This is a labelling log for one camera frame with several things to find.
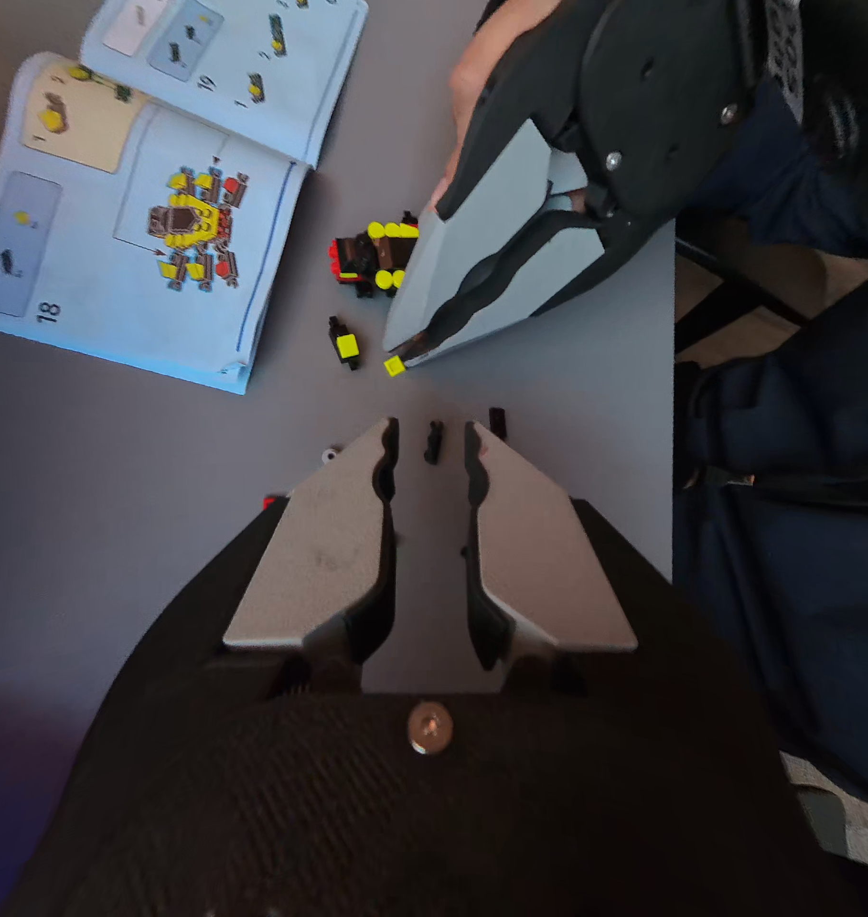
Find lego instruction booklet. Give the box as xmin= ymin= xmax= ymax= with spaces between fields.
xmin=0 ymin=0 xmax=370 ymax=396

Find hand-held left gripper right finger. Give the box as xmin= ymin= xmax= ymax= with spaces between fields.
xmin=464 ymin=420 xmax=639 ymax=672

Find person's right hand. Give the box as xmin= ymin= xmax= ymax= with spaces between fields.
xmin=432 ymin=0 xmax=568 ymax=206

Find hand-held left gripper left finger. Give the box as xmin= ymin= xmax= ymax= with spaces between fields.
xmin=222 ymin=417 xmax=400 ymax=666

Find black yellow lego model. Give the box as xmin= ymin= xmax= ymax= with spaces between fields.
xmin=328 ymin=210 xmax=422 ymax=299

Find black metal chair bar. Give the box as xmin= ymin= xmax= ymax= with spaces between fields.
xmin=674 ymin=235 xmax=811 ymax=331

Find person's navy trousers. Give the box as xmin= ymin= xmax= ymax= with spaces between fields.
xmin=674 ymin=72 xmax=868 ymax=796

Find black and yellow lego piece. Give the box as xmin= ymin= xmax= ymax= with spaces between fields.
xmin=327 ymin=315 xmax=362 ymax=372

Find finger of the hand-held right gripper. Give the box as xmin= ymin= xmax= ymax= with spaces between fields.
xmin=404 ymin=218 xmax=608 ymax=368
xmin=384 ymin=119 xmax=596 ymax=355

